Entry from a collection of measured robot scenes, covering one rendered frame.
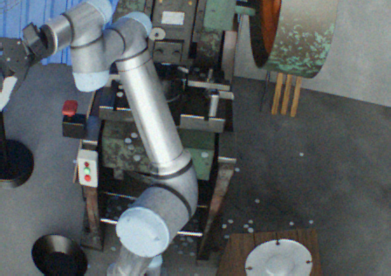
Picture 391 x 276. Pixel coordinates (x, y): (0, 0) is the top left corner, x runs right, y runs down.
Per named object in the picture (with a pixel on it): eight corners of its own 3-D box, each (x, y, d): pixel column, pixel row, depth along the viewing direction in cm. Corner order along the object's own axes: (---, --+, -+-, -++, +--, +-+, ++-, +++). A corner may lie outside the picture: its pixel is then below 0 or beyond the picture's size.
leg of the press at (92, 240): (103, 252, 232) (96, 92, 174) (80, 247, 231) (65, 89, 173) (120, 123, 302) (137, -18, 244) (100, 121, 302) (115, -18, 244)
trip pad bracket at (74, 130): (85, 162, 203) (84, 122, 190) (64, 159, 202) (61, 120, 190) (87, 152, 207) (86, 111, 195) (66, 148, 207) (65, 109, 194)
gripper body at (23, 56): (5, 95, 90) (47, 65, 97) (11, 76, 83) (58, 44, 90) (-7, 66, 90) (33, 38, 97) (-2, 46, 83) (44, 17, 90)
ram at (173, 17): (188, 66, 191) (199, -3, 172) (143, 63, 190) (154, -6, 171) (190, 41, 204) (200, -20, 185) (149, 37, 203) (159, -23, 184)
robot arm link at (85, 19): (117, 27, 102) (113, -8, 97) (75, 51, 95) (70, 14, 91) (95, 24, 107) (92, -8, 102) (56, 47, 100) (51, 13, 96)
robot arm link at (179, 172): (221, 196, 133) (155, 4, 112) (197, 224, 125) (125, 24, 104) (179, 194, 139) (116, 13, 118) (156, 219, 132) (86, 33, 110)
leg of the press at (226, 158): (220, 267, 235) (267, 110, 177) (195, 266, 234) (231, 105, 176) (222, 135, 305) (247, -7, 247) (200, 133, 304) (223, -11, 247)
